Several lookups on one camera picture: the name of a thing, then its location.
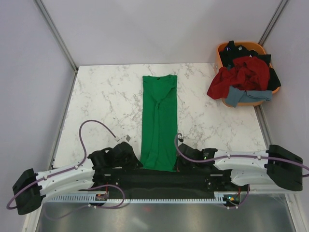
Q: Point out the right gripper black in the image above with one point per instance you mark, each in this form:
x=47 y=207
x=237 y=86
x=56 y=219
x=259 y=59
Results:
x=181 y=167

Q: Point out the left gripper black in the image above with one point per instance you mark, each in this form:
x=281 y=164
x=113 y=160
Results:
x=134 y=163

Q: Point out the green t shirt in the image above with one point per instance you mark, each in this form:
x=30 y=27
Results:
x=159 y=122

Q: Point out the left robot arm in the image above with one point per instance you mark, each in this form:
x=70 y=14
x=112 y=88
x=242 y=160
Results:
x=33 y=189

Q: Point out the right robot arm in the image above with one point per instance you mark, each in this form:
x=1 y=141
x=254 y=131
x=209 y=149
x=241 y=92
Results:
x=231 y=171

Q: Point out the blue grey t shirt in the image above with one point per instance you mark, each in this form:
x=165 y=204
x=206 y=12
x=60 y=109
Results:
x=236 y=97

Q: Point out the red t shirt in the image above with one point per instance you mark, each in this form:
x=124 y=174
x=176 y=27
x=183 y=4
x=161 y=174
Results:
x=248 y=73

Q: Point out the black t shirt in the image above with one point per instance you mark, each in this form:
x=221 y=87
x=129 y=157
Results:
x=231 y=50

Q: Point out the orange plastic basket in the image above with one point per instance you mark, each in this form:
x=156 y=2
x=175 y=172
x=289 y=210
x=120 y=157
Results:
x=245 y=75

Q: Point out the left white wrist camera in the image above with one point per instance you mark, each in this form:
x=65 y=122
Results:
x=125 y=138

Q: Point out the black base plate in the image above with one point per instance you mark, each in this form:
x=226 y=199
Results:
x=143 y=183

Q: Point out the white slotted cable duct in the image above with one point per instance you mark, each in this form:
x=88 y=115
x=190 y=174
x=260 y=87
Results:
x=96 y=198

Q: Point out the left aluminium frame post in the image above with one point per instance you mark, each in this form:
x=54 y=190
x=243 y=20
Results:
x=56 y=34

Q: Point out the aluminium frame post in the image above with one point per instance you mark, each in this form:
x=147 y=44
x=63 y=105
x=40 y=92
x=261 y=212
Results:
x=273 y=21
x=56 y=34

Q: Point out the right aluminium frame post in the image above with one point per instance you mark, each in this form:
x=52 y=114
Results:
x=273 y=21

